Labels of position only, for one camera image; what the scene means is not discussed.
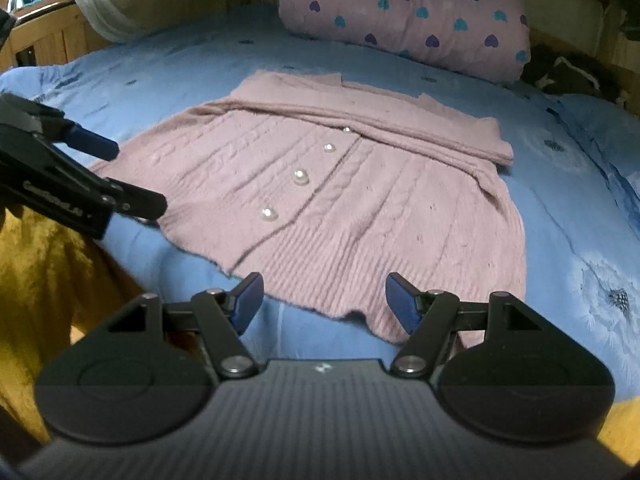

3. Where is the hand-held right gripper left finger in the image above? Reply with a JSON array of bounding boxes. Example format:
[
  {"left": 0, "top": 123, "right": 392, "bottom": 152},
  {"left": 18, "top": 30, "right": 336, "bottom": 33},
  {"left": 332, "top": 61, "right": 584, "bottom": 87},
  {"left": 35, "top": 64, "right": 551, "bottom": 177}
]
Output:
[{"left": 102, "top": 271, "right": 265, "bottom": 380}]

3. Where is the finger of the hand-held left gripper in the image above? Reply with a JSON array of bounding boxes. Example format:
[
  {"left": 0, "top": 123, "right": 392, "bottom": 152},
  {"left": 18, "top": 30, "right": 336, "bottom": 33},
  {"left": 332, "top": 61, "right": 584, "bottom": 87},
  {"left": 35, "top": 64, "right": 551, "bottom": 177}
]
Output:
[
  {"left": 37, "top": 110, "right": 121, "bottom": 162},
  {"left": 100, "top": 180, "right": 168, "bottom": 222}
]

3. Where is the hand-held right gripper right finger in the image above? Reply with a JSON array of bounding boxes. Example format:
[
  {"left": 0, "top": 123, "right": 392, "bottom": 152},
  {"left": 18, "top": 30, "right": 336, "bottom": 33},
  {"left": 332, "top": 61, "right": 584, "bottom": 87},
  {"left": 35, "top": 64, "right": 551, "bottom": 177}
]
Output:
[{"left": 385, "top": 271, "right": 546, "bottom": 380}]

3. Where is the pink knit cardigan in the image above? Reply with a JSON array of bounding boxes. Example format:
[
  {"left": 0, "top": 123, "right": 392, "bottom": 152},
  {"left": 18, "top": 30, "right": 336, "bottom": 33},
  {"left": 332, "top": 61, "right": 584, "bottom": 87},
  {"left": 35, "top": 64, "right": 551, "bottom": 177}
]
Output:
[{"left": 90, "top": 71, "right": 528, "bottom": 346}]

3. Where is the wooden cabinet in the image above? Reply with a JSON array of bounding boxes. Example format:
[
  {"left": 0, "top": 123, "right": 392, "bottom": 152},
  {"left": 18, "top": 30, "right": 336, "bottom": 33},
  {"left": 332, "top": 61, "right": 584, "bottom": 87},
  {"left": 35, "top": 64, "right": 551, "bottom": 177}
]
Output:
[{"left": 0, "top": 2, "right": 103, "bottom": 77}]

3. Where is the white mosquito net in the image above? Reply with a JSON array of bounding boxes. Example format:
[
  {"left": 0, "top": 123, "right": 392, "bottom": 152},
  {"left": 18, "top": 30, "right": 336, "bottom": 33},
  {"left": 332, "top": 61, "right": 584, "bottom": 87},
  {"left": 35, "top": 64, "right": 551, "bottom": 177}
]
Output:
[{"left": 62, "top": 0, "right": 168, "bottom": 45}]

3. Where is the blue dandelion-print bedsheet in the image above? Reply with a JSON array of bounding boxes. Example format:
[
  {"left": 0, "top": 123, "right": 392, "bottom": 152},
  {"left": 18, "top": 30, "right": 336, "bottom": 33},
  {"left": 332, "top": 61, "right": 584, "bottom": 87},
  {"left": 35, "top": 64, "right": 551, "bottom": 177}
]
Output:
[{"left": 0, "top": 2, "right": 640, "bottom": 406}]

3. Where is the blue dandelion-print pillow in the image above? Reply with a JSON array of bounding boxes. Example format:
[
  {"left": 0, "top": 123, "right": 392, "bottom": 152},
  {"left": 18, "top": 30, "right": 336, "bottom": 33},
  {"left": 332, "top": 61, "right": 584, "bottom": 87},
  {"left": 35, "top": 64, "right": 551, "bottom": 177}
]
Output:
[{"left": 547, "top": 91, "right": 640, "bottom": 201}]

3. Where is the dark cloth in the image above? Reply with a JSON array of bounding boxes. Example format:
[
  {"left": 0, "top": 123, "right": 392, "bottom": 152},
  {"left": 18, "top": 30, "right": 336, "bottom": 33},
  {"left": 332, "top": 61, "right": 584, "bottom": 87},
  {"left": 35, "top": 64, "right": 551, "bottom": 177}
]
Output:
[{"left": 521, "top": 44, "right": 632, "bottom": 107}]

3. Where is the pink heart-patterned pillow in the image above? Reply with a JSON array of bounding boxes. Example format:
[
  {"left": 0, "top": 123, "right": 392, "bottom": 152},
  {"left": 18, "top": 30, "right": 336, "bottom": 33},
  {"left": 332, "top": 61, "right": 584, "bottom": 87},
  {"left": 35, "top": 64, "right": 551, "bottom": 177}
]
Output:
[{"left": 278, "top": 0, "right": 532, "bottom": 85}]

